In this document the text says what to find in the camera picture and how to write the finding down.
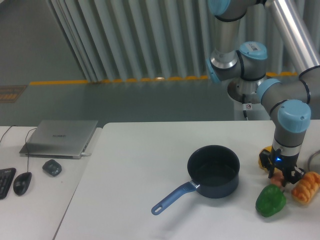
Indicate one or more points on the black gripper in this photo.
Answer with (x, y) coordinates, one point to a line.
(285, 164)

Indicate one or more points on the brown egg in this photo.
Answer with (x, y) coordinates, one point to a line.
(277, 179)

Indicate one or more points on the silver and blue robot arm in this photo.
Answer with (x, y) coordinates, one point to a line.
(288, 105)

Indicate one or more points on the yellow bell pepper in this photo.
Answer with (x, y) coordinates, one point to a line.
(264, 158)

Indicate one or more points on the orange bread loaf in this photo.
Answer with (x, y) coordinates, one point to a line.
(306, 188)

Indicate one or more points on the green bell pepper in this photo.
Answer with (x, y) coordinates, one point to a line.
(270, 201)

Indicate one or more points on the dark blue saucepan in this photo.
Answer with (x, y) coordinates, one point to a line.
(214, 172)

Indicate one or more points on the black computer mouse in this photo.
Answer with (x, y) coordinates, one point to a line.
(22, 183)

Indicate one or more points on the black keyboard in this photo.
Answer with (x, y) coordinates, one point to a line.
(6, 178)

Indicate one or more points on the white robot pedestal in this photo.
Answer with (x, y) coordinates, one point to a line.
(246, 110)

